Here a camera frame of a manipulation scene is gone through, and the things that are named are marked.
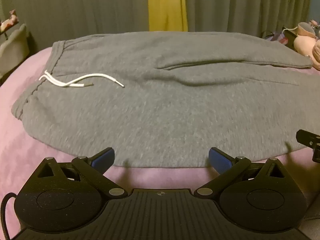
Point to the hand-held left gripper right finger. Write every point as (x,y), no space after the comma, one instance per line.
(220,159)

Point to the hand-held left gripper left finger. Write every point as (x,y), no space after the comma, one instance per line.
(103,159)

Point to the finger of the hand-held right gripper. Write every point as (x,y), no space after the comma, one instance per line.
(308,137)

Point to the grey sweatpants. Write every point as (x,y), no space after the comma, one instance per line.
(150,105)

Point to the pink blanket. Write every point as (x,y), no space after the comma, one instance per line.
(15,142)

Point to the pink plush toy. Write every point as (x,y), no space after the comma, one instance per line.
(306,43)

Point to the yellow curtain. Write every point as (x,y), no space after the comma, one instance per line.
(166,5)

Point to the pink flower decoration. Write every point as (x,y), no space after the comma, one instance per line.
(8,21)

